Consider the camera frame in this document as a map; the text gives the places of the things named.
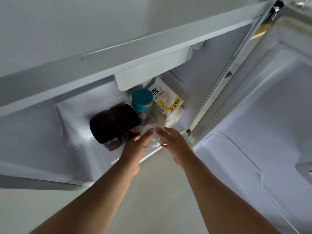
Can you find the person's left hand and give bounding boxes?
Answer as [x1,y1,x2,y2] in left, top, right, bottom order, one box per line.
[119,128,155,178]

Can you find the person's right hand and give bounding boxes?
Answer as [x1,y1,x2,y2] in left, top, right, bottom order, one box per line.
[155,127,198,169]

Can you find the clear plastic cup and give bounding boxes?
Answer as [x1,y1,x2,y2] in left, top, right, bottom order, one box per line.
[140,122,166,149]

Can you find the person's right forearm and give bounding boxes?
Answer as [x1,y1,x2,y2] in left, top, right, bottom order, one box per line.
[182,157,281,234]

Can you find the person's left forearm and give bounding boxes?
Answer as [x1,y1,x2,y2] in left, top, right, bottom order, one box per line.
[29,159,140,234]

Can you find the dark-lidded brown jar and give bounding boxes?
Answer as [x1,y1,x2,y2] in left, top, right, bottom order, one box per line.
[89,112,123,152]
[109,104,141,142]

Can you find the white bread package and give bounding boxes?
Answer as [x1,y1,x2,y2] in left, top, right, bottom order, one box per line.
[147,77,185,127]

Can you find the teal-capped clear bottle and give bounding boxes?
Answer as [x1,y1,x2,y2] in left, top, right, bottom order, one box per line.
[131,89,154,125]

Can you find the white freezer compartment flap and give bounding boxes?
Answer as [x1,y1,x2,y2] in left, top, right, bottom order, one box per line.
[114,45,192,91]

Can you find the white refrigerator door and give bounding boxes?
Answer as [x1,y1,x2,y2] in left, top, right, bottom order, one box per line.
[187,0,312,234]

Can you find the white small refrigerator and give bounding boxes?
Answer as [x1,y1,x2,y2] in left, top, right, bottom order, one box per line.
[0,0,281,191]

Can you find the tan tape strip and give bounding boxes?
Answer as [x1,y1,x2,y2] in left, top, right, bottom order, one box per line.
[251,23,271,41]

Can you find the black door hinge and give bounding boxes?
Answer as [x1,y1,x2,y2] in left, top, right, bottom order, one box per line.
[265,0,285,23]

